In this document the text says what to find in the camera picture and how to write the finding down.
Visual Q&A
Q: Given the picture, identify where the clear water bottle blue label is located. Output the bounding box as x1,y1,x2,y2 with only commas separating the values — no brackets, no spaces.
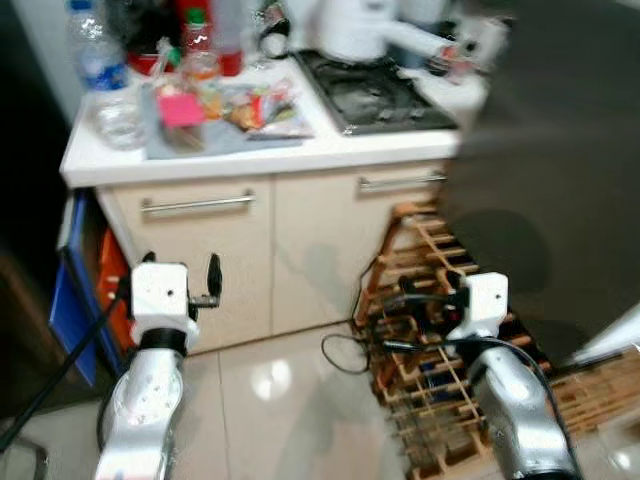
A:
66,0,147,151

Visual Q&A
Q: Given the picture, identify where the dark grey mini fridge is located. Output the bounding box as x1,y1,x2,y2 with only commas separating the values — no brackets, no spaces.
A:
436,0,640,368

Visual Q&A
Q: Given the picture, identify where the beige kitchen cabinet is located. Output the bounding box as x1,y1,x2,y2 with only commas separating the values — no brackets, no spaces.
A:
94,159,453,353

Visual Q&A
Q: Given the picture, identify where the wooden slatted rack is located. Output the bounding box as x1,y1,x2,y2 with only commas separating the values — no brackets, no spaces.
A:
354,199,640,480

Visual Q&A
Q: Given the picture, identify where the orange flat board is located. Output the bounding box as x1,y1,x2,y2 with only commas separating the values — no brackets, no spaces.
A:
94,227,138,348

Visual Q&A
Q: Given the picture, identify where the grey-blue cloth mat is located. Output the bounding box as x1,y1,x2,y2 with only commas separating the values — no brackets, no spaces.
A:
142,84,315,162

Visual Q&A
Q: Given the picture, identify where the blue flat board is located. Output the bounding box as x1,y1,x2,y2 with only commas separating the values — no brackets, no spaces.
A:
47,189,103,388

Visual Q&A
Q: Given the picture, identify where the pale flat snack packet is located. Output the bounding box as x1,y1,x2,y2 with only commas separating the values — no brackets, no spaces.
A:
249,109,315,139

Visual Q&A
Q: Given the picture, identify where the pink lid plastic container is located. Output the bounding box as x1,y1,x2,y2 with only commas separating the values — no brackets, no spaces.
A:
153,84,208,153

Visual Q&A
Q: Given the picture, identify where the red snack packet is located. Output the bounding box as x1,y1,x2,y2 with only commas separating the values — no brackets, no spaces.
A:
226,81,303,130

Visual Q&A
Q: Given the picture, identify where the black gas stove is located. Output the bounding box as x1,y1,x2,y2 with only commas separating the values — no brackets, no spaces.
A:
294,49,463,137

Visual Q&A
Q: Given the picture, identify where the small clear seasoning jar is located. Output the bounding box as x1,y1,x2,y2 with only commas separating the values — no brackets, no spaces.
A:
429,38,478,83

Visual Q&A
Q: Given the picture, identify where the orange juice bottle green cap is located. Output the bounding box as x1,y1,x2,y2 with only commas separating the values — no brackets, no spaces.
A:
179,7,223,91

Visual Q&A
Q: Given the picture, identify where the small drink carton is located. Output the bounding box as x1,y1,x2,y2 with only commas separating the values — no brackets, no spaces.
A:
149,39,183,93

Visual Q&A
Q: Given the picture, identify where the red canister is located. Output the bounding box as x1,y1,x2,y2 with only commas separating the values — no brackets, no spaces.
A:
174,0,246,78

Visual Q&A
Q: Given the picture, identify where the dark bottle round label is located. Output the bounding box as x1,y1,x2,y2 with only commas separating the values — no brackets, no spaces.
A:
257,0,293,60

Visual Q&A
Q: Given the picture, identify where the white kitchen appliance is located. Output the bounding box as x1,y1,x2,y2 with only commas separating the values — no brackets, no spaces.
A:
308,0,473,67

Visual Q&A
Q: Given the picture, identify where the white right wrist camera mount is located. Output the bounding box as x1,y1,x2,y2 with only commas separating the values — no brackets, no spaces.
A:
446,271,509,344

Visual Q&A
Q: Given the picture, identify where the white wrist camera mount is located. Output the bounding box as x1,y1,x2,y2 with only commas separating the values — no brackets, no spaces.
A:
446,271,509,344
129,261,197,338

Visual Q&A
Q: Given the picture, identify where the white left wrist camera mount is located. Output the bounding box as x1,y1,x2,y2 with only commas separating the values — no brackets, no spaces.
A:
129,261,197,338

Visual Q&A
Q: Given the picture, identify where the metal drawer handle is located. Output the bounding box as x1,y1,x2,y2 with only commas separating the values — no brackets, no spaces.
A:
139,191,257,217
357,171,449,194

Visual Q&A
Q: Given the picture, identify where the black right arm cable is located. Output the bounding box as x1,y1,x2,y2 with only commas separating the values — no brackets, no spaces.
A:
319,289,476,378

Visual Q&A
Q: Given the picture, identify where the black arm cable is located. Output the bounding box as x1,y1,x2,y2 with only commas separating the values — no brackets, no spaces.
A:
319,289,476,378
0,278,138,453

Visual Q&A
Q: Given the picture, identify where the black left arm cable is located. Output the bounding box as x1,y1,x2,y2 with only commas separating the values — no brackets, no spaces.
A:
0,278,138,453

